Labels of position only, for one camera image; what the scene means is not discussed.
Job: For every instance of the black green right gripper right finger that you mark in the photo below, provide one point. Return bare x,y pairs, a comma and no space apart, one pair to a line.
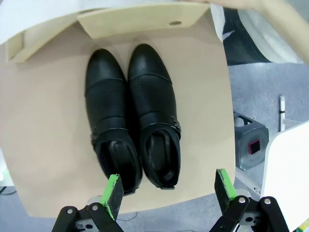
224,193

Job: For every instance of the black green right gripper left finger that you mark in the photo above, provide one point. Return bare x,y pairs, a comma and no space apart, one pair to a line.
113,198

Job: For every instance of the tan cardboard shoe box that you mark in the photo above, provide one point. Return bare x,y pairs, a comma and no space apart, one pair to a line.
135,24

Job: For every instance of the person's left hand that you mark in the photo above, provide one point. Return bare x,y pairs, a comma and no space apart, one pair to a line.
229,3

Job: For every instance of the person's left forearm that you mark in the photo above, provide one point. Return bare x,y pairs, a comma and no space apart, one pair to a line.
289,26

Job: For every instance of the grey device with red square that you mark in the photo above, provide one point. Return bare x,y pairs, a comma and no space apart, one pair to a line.
251,145

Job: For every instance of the white side table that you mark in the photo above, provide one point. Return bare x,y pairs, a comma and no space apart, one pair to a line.
287,181

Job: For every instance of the black leather buckle shoe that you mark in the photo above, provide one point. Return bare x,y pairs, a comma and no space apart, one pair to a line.
106,101
154,96

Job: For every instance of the person in light grey sweatshirt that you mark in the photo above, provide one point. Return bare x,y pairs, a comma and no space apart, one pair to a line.
241,50

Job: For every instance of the white bar with black band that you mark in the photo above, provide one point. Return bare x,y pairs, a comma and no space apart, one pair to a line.
281,113

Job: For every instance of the white tissue wrapping paper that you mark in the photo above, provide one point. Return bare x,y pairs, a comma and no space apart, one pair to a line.
29,17

